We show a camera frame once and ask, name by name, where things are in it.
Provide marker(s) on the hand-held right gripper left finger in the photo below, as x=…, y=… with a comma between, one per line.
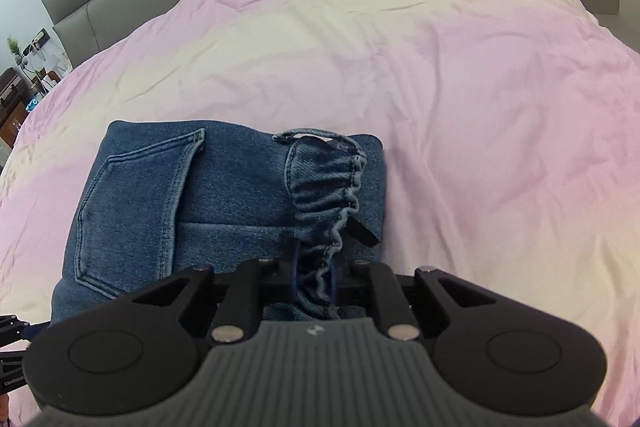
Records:
x=277, y=277

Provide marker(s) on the wooden nightstand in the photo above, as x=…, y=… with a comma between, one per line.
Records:
x=12, y=124

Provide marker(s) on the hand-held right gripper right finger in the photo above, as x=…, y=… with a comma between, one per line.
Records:
x=350, y=279

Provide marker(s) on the blue denim pants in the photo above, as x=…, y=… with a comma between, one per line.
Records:
x=225, y=187

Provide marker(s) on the pink and cream blanket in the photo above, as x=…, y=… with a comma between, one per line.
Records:
x=400, y=57

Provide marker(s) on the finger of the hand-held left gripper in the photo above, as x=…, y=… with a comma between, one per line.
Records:
x=10, y=374
x=12, y=328

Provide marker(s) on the small green potted plant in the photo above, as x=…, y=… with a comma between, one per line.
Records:
x=15, y=49

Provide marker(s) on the black wall power outlet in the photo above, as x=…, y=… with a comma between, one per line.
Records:
x=37, y=38

